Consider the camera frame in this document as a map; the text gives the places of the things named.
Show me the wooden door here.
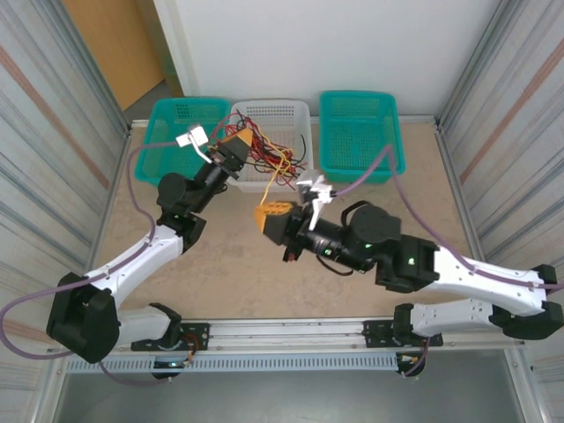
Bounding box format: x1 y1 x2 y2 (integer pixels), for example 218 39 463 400
61 0 171 111

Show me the white door frame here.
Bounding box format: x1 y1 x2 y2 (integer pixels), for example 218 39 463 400
152 0 199 99

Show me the aluminium frame post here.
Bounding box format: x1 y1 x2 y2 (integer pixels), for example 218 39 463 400
434 0 508 133
65 0 136 137

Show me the yellow cable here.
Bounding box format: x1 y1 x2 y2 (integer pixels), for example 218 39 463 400
258 149 294 208
249 125 292 171

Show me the teal plastic basket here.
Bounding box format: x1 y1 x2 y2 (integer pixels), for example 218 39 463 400
317 90 406 186
134 96 233 189

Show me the aluminium table side rail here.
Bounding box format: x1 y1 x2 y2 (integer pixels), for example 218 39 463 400
434 125 545 423
33 125 136 423

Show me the grey metal shelf panel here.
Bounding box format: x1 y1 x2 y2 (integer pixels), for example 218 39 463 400
52 350 530 423

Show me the grey slotted cable duct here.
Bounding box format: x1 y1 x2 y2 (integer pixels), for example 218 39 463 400
65 352 400 375

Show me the white plastic basket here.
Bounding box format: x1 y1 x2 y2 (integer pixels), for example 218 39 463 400
219 99 315 194

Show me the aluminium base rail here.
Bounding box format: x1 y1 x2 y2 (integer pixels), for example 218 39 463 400
178 319 444 353

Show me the red cable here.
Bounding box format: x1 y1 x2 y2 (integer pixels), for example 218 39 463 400
246 140 305 177
218 122 296 177
263 153 308 190

